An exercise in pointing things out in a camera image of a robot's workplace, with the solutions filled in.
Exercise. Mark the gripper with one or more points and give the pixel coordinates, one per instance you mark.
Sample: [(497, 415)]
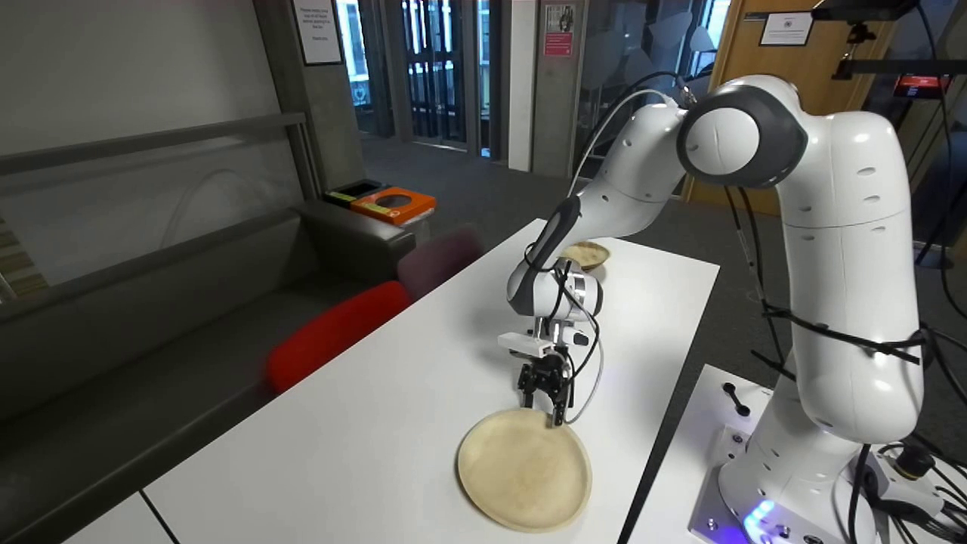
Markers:
[(549, 366)]

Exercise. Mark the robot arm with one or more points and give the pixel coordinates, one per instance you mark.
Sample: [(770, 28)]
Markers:
[(846, 249)]

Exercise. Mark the large brown plate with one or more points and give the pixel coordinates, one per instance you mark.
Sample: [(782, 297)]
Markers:
[(523, 472)]

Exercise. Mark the small brown plate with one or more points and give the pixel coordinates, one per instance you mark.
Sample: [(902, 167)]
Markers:
[(591, 254)]

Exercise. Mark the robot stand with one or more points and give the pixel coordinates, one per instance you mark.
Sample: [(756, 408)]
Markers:
[(680, 468)]

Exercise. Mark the purple chair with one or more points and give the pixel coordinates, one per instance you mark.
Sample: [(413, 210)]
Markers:
[(438, 261)]

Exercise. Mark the red chair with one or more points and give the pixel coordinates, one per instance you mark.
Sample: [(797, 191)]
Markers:
[(332, 332)]

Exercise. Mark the black and green bin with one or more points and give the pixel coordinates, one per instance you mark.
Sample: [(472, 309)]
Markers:
[(353, 191)]

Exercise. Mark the glass door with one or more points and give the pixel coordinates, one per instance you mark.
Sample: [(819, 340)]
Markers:
[(434, 68)]

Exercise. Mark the grey box with black button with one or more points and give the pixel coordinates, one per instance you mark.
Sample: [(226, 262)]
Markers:
[(914, 462)]

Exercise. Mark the grey bench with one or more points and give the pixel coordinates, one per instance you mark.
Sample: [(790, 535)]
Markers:
[(151, 332)]

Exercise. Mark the wooden door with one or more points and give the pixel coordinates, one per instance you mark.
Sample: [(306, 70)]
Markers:
[(816, 72)]

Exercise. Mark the white door sign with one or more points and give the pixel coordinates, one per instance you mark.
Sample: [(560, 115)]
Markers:
[(786, 29)]

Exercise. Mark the grey handrail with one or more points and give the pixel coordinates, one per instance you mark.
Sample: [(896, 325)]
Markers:
[(151, 141)]

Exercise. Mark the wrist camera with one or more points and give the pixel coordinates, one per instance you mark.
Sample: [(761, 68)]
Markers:
[(525, 344)]

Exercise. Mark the red wall sign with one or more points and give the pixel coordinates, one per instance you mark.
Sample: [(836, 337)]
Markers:
[(559, 34)]

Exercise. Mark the white framed wall notice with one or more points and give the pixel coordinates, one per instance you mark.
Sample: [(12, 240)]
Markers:
[(317, 30)]

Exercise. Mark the camera on mount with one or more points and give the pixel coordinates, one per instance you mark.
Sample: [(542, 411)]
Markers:
[(861, 9)]

